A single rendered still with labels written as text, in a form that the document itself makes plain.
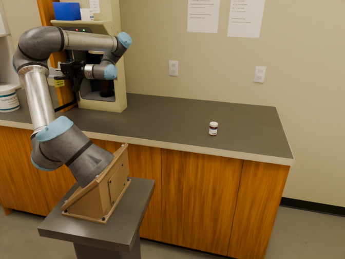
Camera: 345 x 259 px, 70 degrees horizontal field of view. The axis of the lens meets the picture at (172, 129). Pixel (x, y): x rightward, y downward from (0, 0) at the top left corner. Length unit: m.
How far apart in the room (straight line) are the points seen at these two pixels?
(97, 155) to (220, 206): 0.92
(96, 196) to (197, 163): 0.70
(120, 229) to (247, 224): 0.94
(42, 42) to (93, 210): 0.65
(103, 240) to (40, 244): 1.39
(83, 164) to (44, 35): 0.52
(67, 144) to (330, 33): 1.66
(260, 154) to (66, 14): 1.26
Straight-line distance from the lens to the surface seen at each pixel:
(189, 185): 1.49
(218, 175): 1.41
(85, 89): 1.84
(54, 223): 0.97
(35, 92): 1.09
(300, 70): 1.92
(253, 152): 1.30
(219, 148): 1.29
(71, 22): 1.56
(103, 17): 1.58
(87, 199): 0.87
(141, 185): 1.03
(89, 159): 0.84
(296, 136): 2.11
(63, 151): 0.85
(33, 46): 1.10
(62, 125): 0.86
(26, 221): 2.45
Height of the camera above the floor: 1.60
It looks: 27 degrees down
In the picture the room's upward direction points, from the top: 1 degrees clockwise
